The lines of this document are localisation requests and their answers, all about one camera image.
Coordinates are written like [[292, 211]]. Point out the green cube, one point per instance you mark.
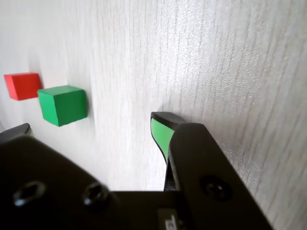
[[63, 106]]

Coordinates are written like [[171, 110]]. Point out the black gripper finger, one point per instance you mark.
[[199, 167], [36, 182]]

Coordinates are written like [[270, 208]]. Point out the red cube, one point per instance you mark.
[[22, 86]]

